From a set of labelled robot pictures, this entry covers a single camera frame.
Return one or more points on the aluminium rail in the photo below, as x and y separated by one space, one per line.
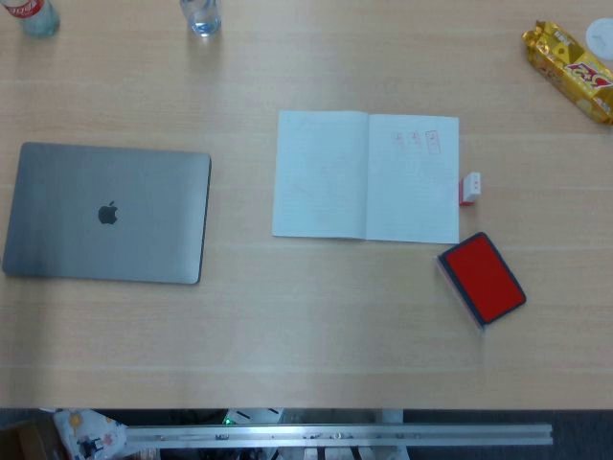
335 436

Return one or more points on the clear water bottle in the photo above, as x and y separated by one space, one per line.
201 16

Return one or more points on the grey closed laptop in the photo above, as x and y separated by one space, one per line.
105 213

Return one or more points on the gold snack package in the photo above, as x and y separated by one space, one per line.
572 72

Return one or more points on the red label cola bottle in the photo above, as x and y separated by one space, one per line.
38 16

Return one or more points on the red rubber stamp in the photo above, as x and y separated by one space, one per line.
471 188

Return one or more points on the open white lined notebook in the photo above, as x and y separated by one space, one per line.
325 177

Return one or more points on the white round lid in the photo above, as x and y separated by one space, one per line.
601 38

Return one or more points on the white patterned bag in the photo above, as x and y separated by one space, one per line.
86 433

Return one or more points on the red ink pad case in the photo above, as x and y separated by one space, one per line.
484 279

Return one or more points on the brown cardboard box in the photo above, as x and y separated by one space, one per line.
24 441

